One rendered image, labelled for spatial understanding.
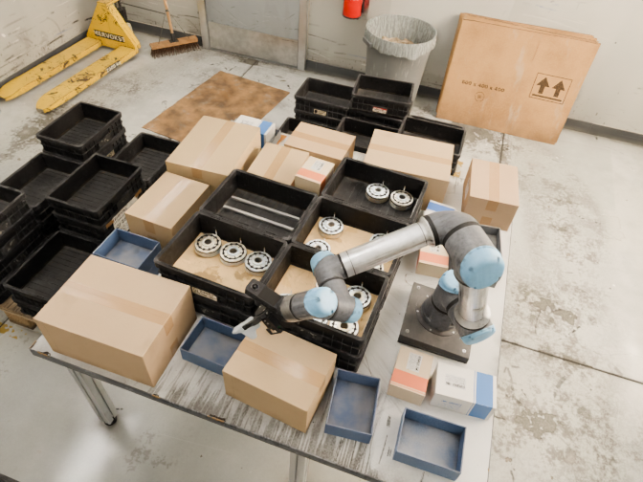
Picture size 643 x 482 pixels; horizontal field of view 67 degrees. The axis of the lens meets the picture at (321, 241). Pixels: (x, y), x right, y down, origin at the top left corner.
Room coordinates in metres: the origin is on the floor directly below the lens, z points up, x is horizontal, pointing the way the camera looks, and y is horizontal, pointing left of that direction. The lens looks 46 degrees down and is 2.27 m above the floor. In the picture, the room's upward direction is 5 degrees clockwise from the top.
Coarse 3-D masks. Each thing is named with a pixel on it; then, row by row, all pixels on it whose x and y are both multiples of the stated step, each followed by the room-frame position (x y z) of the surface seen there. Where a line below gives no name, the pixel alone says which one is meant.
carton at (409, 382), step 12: (408, 348) 0.95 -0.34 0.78; (396, 360) 0.90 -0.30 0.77; (408, 360) 0.90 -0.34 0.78; (420, 360) 0.91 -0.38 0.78; (432, 360) 0.91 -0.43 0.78; (396, 372) 0.85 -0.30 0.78; (408, 372) 0.85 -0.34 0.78; (420, 372) 0.86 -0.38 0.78; (396, 384) 0.80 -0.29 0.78; (408, 384) 0.81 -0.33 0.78; (420, 384) 0.81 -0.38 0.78; (396, 396) 0.79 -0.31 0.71; (408, 396) 0.78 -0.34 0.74; (420, 396) 0.77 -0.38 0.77
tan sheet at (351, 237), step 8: (312, 232) 1.42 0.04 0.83; (344, 232) 1.44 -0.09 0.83; (352, 232) 1.44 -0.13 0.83; (360, 232) 1.45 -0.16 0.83; (368, 232) 1.45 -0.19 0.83; (328, 240) 1.39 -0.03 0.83; (336, 240) 1.39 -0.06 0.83; (344, 240) 1.40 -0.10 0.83; (352, 240) 1.40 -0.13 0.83; (360, 240) 1.40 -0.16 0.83; (368, 240) 1.41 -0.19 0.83; (336, 248) 1.35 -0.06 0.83; (344, 248) 1.35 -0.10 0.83; (384, 264) 1.29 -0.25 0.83
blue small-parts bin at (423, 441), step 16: (416, 416) 0.72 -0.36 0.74; (432, 416) 0.71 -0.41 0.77; (400, 432) 0.64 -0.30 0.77; (416, 432) 0.68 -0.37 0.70; (432, 432) 0.68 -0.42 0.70; (448, 432) 0.69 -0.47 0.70; (464, 432) 0.67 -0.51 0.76; (400, 448) 0.62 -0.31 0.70; (416, 448) 0.63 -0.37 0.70; (432, 448) 0.63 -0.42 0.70; (448, 448) 0.64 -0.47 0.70; (416, 464) 0.57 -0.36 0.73; (432, 464) 0.56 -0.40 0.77; (448, 464) 0.59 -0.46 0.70
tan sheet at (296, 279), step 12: (288, 276) 1.18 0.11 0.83; (300, 276) 1.18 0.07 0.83; (312, 276) 1.19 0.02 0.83; (276, 288) 1.12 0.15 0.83; (288, 288) 1.12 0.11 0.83; (300, 288) 1.13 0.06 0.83; (312, 288) 1.13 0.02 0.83; (372, 300) 1.10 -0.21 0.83; (360, 324) 0.99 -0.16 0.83; (360, 336) 0.94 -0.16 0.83
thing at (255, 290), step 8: (256, 280) 0.85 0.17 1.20; (248, 288) 0.82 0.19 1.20; (256, 288) 0.83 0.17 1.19; (264, 288) 0.84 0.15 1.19; (256, 296) 0.81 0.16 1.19; (264, 296) 0.81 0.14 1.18; (272, 296) 0.82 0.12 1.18; (280, 296) 0.82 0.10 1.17; (264, 304) 0.80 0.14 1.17; (272, 304) 0.79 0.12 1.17
